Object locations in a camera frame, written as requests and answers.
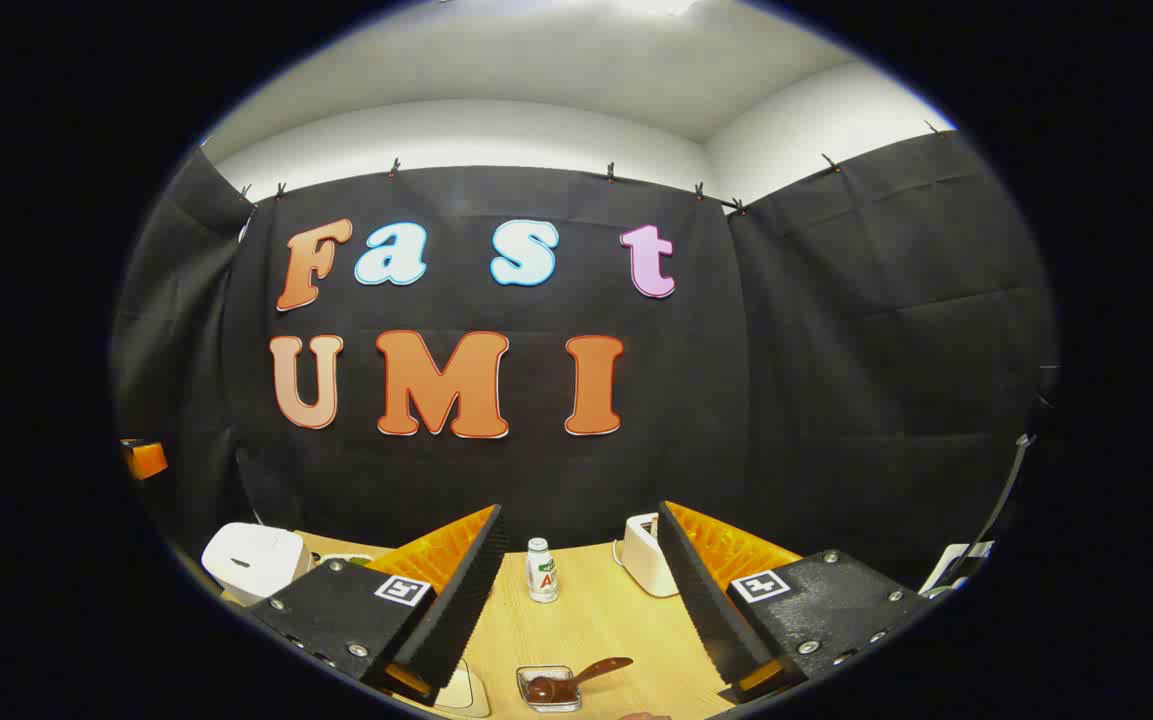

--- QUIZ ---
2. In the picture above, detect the white rice cooker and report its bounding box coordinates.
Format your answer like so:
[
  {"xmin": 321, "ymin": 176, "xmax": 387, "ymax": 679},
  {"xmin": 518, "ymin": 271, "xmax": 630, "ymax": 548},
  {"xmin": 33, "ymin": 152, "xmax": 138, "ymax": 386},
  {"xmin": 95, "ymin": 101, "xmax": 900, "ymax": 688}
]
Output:
[{"xmin": 201, "ymin": 522, "xmax": 313, "ymax": 606}]

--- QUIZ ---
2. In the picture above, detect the white drink bottle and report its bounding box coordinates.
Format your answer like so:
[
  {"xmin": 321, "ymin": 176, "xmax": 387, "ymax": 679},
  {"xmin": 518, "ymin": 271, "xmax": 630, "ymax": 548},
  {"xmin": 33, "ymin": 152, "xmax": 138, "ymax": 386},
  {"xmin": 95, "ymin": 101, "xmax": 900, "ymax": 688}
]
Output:
[{"xmin": 526, "ymin": 537, "xmax": 559, "ymax": 603}]

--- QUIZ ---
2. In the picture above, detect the black backdrop cloth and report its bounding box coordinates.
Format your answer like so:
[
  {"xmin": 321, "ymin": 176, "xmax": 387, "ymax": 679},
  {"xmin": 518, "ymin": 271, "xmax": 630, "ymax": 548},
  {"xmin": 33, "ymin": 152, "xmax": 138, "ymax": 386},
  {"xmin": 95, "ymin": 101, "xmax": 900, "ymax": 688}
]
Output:
[{"xmin": 111, "ymin": 130, "xmax": 1057, "ymax": 591}]

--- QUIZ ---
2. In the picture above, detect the white toaster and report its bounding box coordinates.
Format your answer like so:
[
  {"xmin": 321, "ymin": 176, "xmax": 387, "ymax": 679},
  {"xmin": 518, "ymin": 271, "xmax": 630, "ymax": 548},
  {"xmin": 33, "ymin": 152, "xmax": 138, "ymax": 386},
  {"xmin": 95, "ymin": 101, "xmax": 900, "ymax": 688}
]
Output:
[{"xmin": 622, "ymin": 513, "xmax": 682, "ymax": 598}]

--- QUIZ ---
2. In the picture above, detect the brown wooden spoon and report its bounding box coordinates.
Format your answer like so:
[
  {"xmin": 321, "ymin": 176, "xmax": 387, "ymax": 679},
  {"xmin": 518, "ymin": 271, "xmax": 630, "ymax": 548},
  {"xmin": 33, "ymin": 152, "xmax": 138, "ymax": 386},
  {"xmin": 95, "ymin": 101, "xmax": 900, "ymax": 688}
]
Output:
[{"xmin": 526, "ymin": 657, "xmax": 634, "ymax": 703}]

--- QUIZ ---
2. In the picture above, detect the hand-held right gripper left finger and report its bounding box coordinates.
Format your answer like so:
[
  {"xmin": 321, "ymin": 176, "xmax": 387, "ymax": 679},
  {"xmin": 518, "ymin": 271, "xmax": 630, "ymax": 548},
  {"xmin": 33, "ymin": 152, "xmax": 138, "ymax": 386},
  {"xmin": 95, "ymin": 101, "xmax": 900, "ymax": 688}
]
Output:
[{"xmin": 246, "ymin": 503, "xmax": 509, "ymax": 701}]

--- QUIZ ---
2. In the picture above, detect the white printed board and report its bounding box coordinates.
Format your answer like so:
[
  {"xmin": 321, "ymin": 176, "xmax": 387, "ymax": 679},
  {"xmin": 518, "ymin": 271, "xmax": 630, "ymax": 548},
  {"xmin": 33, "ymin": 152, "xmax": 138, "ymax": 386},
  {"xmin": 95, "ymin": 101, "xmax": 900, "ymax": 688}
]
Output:
[{"xmin": 921, "ymin": 542, "xmax": 995, "ymax": 599}]

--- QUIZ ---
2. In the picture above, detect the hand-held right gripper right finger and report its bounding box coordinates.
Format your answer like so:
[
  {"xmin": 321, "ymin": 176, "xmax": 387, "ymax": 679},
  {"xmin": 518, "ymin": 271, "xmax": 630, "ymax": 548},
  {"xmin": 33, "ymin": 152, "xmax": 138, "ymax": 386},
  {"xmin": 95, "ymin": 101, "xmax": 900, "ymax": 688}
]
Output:
[{"xmin": 656, "ymin": 500, "xmax": 937, "ymax": 701}]

